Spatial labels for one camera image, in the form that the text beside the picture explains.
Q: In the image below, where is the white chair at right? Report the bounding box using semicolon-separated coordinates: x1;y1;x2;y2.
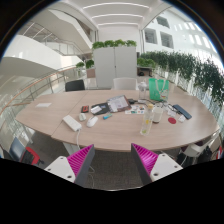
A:
182;132;219;164

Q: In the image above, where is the white paper sheet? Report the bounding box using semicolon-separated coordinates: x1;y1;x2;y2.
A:
36;103;51;108

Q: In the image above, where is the small black red box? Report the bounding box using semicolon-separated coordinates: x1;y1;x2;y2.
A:
81;106;89;113

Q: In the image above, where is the clear plastic water bottle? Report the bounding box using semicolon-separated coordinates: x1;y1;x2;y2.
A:
140;104;154;136

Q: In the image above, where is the red round coaster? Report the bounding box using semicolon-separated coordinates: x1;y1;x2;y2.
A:
168;117;176;124

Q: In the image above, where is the blue marker pen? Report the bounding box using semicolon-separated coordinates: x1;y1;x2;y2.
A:
103;113;112;120

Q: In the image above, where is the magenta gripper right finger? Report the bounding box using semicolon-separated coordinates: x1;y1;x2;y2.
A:
130;143;184;186

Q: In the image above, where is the white chair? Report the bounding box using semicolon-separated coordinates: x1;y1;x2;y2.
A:
113;78;137;90
182;132;219;164

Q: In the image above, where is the white chair at back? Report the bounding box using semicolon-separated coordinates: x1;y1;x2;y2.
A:
113;78;137;90

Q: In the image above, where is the white computer mouse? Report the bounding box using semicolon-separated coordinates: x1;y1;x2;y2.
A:
87;116;98;128

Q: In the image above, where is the colourful sticker sheet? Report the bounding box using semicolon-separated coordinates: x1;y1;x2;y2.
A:
125;105;145;115

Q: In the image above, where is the green hedge planter row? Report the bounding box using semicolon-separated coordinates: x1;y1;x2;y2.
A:
137;51;224;105

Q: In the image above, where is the white power strip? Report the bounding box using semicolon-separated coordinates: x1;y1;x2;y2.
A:
63;115;82;131

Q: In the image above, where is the dark blue phone case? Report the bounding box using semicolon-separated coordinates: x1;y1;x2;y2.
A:
173;104;192;120

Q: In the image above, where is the clear cup with dark liquid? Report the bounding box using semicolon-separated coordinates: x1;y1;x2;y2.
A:
153;107;163;123

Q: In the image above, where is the black office chair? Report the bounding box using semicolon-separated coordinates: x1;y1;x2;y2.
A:
65;80;85;92

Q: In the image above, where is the black notebook with white card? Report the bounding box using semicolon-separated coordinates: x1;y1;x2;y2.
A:
91;103;110;115

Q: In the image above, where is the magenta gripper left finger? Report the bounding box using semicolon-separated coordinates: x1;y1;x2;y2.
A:
44;143;96;188

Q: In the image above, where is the white cabinet with plants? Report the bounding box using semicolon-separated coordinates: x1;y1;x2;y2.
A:
93;41;137;89

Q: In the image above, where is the small white round device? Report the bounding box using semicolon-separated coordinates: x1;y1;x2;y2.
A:
79;113;86;121

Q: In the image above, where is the red and blue chair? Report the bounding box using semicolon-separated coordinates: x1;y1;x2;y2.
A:
9;137;43;165

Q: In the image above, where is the clear bottle at back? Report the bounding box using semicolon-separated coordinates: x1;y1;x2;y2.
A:
138;81;147;100

